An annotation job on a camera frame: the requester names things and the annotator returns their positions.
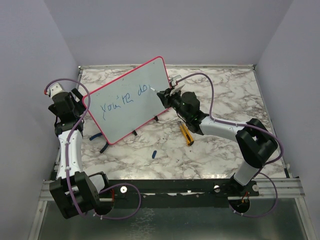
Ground purple cable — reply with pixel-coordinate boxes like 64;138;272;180
176;72;285;218
44;78;143;223

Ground yellow utility knife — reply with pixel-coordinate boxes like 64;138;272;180
178;121;194;146

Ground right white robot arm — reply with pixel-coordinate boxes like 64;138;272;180
156;88;279;196

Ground pink framed whiteboard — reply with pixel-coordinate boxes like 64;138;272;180
82;56;170;145

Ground blue marker cap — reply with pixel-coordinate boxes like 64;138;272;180
151;150;157;159

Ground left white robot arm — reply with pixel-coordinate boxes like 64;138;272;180
48;83;111;219

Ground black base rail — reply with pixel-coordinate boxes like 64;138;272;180
51;178;263;210

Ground blue handled pliers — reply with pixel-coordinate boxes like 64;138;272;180
89;132;110;154

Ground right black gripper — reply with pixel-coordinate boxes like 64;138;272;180
158;87;190;121

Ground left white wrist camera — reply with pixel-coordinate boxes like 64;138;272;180
44;82;65;99

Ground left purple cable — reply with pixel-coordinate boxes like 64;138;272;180
44;78;143;223

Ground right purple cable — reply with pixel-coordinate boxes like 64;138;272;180
176;72;285;218

